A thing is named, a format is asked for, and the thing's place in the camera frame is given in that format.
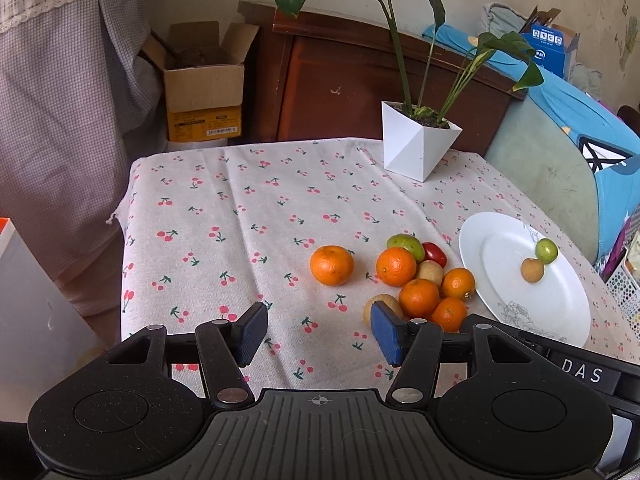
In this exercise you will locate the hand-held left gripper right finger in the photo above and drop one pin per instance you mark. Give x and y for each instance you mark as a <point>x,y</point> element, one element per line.
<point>387,332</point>

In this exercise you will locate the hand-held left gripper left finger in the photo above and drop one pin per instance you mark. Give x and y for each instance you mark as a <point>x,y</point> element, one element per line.
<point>252,332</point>

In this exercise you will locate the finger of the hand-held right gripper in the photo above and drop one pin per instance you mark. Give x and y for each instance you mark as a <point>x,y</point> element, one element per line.
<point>505,324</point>

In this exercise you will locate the large brown longan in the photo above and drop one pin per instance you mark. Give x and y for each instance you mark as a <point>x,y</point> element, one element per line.
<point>382,305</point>

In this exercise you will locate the white round plate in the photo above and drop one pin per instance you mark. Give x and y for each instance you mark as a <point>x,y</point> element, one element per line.
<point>510,270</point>

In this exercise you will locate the small orange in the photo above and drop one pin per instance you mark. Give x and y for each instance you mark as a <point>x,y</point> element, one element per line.
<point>449,314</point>
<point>458,283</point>

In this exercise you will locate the large orange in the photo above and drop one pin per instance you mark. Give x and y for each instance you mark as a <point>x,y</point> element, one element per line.
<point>331,265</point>

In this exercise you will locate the large green jujube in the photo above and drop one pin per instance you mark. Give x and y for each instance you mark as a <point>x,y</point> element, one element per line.
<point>400,242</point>

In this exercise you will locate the red cherry tomato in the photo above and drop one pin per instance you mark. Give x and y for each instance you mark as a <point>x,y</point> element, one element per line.
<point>436,254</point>

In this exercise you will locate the small green jujube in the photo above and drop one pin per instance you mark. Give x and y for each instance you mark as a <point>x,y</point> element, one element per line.
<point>546,248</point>

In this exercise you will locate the cherry print tablecloth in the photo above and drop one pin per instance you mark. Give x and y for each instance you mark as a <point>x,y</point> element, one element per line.
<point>225,240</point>

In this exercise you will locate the white perforated basket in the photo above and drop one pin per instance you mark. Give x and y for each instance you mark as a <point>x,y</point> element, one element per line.
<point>625,285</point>

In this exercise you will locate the white faceted plant pot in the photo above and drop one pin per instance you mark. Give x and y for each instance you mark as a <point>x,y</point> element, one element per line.
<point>415,150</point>

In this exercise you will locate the white storage box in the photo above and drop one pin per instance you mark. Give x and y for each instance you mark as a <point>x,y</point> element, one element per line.
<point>30,310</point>

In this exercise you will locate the blue printed cloth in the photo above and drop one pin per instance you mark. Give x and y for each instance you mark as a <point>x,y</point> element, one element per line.
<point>565,95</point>

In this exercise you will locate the dark wooden chair back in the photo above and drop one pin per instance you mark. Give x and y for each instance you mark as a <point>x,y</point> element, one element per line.
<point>629,119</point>

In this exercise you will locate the open cardboard box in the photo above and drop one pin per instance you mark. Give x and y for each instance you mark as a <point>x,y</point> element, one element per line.
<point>200,90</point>

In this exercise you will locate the dark wooden cabinet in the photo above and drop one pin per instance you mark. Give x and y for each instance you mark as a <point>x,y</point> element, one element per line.
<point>325,85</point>

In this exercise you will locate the blue and white carton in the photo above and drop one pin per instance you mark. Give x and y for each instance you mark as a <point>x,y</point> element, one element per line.
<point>547,50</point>

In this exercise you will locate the checked grey curtain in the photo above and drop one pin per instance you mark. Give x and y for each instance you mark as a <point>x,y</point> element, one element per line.
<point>60,110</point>

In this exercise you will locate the grey cloth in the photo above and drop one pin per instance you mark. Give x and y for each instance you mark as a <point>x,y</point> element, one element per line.
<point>500,17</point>

